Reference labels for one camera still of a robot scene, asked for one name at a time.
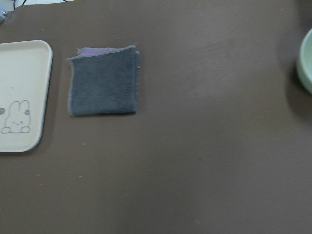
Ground cream rabbit tray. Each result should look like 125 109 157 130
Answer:
0 40 53 153

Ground grey folded cloth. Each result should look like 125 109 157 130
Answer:
67 45 140 116

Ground mint green bowl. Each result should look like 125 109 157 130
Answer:
296 29 312 94

